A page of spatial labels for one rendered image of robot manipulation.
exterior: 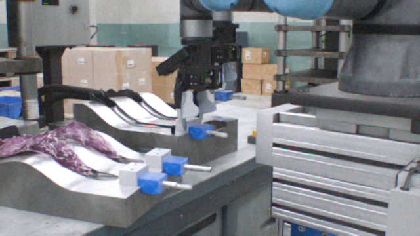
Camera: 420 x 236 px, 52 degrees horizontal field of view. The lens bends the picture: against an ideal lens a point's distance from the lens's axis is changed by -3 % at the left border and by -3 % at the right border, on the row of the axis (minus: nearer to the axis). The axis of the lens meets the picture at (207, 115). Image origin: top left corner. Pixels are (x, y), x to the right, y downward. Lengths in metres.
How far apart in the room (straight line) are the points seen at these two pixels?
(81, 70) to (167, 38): 4.54
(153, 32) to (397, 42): 9.33
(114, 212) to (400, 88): 0.49
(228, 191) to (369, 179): 0.58
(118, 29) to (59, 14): 8.28
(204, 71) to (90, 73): 4.29
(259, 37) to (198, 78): 7.38
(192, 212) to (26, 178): 0.41
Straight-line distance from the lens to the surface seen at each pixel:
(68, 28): 1.88
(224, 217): 1.23
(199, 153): 1.09
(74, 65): 5.43
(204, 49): 1.00
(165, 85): 5.74
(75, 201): 0.81
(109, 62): 5.01
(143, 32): 10.11
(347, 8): 0.61
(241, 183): 1.25
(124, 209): 0.76
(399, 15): 0.66
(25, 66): 1.60
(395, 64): 0.65
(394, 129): 0.66
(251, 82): 8.03
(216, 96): 1.35
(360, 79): 0.65
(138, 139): 1.10
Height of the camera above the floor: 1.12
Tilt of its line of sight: 11 degrees down
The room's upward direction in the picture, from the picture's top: straight up
